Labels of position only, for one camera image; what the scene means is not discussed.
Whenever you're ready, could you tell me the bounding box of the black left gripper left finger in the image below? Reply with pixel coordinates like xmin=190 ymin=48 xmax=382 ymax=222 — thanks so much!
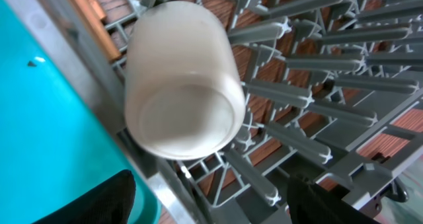
xmin=36 ymin=169 xmax=136 ymax=224

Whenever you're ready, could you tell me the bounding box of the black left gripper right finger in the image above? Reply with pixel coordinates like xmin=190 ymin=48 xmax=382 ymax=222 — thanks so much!
xmin=287 ymin=176 xmax=378 ymax=224

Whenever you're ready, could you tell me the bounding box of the cream cup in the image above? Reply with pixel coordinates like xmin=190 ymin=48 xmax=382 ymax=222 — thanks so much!
xmin=124 ymin=1 xmax=246 ymax=160

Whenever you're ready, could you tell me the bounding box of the grey dishwasher rack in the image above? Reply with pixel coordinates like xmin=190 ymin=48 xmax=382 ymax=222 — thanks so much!
xmin=40 ymin=0 xmax=422 ymax=223

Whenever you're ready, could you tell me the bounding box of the teal serving tray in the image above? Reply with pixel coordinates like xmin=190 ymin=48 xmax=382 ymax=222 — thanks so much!
xmin=1 ymin=0 xmax=161 ymax=223

